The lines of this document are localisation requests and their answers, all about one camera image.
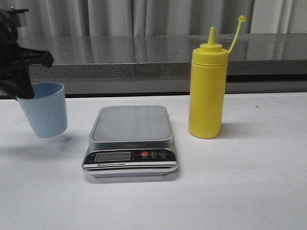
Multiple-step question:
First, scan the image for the grey stone counter ledge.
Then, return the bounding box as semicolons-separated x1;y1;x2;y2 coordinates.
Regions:
18;34;307;82

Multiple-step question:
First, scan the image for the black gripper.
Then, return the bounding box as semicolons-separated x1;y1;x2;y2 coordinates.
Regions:
0;8;54;100

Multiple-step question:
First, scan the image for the light blue plastic cup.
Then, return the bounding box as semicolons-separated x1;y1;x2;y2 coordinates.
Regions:
17;82;68;138

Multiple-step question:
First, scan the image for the grey curtain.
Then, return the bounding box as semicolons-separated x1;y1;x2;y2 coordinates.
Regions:
0;0;307;36

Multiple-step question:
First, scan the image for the silver electronic kitchen scale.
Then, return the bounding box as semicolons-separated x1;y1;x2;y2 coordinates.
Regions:
82;105;179;177

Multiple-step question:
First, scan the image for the yellow squeeze bottle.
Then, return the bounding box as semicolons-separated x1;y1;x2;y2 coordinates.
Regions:
189;15;247;139

